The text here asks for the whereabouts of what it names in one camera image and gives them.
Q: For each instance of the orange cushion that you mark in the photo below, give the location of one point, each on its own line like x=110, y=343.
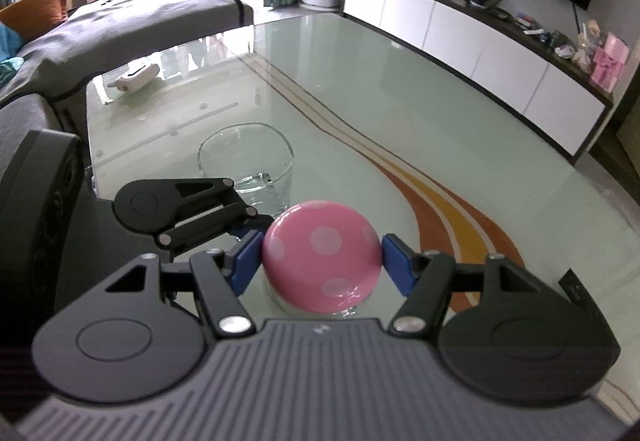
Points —
x=30, y=16

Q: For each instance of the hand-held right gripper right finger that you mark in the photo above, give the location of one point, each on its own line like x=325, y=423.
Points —
x=400, y=266

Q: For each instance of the pink gift box with bow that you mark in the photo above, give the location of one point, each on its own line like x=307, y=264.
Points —
x=610, y=63

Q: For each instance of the black flat object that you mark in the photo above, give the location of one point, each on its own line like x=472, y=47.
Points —
x=572, y=286

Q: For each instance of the white television cabinet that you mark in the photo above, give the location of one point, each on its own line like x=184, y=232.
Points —
x=475, y=51

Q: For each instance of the doll bouquet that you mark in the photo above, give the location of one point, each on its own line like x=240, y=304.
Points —
x=587, y=46

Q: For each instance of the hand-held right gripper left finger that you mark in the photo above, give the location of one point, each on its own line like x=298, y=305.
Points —
x=247, y=261

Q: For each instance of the clear glass cup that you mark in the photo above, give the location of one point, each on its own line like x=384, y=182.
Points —
x=245, y=156

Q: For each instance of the pink dotted bottle cap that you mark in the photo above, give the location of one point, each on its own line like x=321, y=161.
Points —
x=320, y=256

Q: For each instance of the stack of books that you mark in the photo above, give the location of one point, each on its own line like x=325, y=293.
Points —
x=529, y=21

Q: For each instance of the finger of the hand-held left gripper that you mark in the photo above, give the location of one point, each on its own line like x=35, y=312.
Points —
x=210, y=221

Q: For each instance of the grey sofa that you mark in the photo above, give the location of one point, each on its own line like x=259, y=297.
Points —
x=125, y=26

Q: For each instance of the white plug-in device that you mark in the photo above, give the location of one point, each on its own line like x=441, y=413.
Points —
x=135, y=77

